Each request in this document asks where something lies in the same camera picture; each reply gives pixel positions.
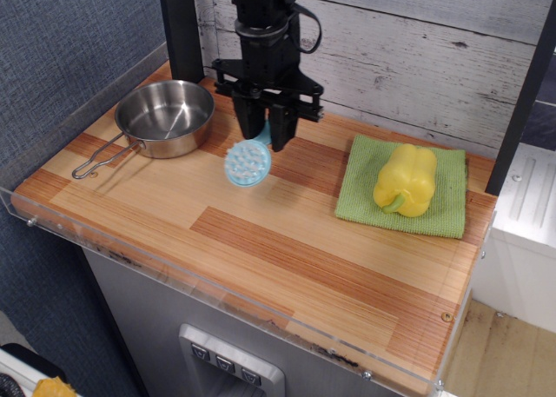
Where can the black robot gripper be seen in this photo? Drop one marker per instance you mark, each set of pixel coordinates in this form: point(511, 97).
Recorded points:
point(269, 69)

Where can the light blue scrub brush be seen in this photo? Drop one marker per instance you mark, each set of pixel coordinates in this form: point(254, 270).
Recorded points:
point(248, 162)

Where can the stainless steel pot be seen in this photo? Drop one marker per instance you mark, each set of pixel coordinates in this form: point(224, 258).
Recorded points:
point(162, 120)

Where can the green cloth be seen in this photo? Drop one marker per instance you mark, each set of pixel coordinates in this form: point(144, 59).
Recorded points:
point(446, 214)

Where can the yellow bell pepper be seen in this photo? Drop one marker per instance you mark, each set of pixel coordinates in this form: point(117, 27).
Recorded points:
point(406, 183)

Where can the grey toy fridge cabinet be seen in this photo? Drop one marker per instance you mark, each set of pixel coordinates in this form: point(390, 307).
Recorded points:
point(149, 313)

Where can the silver dispenser button panel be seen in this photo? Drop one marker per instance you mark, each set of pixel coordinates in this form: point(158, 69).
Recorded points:
point(221, 368)

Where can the white toy sink unit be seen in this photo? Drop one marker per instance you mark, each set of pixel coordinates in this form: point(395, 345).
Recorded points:
point(515, 273)

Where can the yellow object bottom left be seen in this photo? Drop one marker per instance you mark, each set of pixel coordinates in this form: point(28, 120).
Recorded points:
point(53, 387)

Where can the black vertical post left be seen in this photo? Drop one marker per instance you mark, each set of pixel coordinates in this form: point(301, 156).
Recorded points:
point(182, 38)

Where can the black vertical post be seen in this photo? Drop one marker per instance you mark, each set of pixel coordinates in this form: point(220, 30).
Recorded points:
point(534, 77)
point(182, 38)

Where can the clear acrylic guard rail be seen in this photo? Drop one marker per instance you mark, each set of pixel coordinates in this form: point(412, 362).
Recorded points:
point(362, 298)

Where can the black vertical post right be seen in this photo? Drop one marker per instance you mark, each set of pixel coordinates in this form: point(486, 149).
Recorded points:
point(534, 77)

